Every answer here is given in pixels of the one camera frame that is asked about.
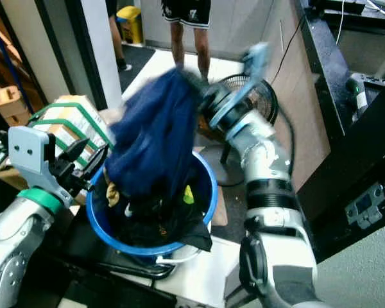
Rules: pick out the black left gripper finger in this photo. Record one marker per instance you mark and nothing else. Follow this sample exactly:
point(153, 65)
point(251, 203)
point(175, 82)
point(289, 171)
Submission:
point(76, 150)
point(96, 162)

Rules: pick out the navy blue garment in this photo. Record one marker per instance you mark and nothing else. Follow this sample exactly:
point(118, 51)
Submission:
point(151, 135)

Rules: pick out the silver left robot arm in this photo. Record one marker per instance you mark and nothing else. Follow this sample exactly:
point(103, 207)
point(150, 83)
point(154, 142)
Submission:
point(16, 244)

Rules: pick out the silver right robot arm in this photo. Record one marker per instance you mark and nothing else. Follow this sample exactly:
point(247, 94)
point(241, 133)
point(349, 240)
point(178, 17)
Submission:
point(276, 218)

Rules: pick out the black clothes pile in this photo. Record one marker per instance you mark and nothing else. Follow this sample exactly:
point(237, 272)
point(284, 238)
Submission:
point(154, 221)

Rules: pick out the tan cloth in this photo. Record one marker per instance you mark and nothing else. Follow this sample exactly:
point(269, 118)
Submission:
point(113, 192)

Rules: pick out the black floor fan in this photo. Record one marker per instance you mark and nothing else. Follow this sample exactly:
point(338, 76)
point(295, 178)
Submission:
point(263, 96)

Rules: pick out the plain brown cardboard box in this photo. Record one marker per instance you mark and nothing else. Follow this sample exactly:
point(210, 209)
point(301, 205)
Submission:
point(5, 173)

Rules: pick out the person in black shorts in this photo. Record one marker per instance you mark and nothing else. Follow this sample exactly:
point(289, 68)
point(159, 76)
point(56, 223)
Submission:
point(186, 25)

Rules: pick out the dark floor mat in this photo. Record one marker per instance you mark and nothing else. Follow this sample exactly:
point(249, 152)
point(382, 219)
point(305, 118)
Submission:
point(136, 64)

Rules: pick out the blue plastic laundry basin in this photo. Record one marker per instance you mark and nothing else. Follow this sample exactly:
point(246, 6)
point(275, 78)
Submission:
point(205, 192)

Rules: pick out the yellow garment tag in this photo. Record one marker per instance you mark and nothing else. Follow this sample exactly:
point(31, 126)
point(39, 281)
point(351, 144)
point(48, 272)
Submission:
point(188, 195)

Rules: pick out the yellow plastic bin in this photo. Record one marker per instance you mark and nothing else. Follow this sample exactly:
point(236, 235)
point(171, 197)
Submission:
point(129, 24)

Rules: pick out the black counter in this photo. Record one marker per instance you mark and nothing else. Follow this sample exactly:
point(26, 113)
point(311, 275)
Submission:
point(340, 70)

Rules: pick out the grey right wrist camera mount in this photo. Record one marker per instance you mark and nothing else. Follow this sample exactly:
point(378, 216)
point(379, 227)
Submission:
point(244, 83)

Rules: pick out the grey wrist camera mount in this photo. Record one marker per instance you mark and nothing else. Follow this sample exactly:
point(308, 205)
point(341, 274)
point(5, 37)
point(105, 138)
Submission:
point(25, 154)
point(244, 83)

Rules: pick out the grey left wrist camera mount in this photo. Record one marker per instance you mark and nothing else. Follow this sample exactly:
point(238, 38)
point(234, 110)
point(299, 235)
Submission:
point(25, 154)

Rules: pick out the grey wall socket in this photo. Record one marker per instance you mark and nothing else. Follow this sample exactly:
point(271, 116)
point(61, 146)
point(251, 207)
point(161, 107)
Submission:
point(366, 205)

